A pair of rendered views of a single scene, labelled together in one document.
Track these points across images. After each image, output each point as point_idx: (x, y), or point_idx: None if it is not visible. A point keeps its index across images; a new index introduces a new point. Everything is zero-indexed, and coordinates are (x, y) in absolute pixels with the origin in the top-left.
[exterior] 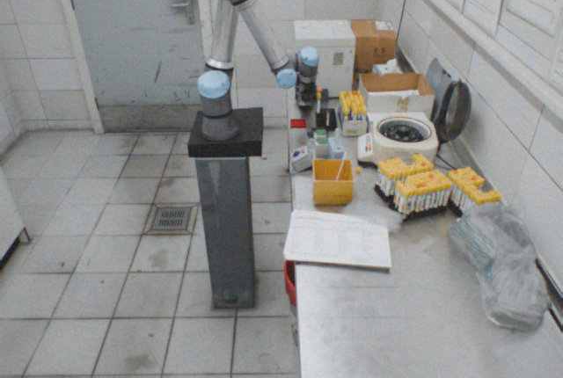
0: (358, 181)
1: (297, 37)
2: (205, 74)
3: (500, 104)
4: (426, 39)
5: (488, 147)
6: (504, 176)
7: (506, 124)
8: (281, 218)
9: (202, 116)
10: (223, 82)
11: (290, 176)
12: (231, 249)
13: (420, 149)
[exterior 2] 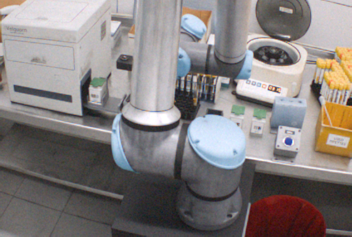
0: (312, 119)
1: (76, 27)
2: (200, 138)
3: None
4: None
5: (316, 26)
6: (348, 38)
7: (336, 2)
8: None
9: (137, 223)
10: (236, 124)
11: (299, 166)
12: None
13: (307, 56)
